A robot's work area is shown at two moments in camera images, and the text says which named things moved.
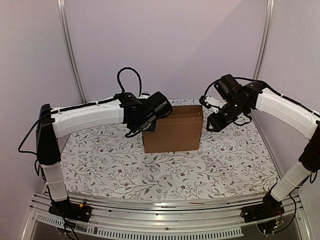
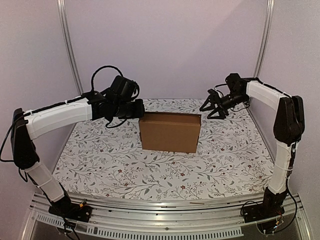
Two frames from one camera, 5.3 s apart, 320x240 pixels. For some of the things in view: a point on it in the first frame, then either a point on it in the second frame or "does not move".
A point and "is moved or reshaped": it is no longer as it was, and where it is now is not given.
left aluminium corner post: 70,51 does not move
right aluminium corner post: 270,10 does not move
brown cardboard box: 181,130 is moved or reshaped
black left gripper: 153,128 → 140,110
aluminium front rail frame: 119,219 does not move
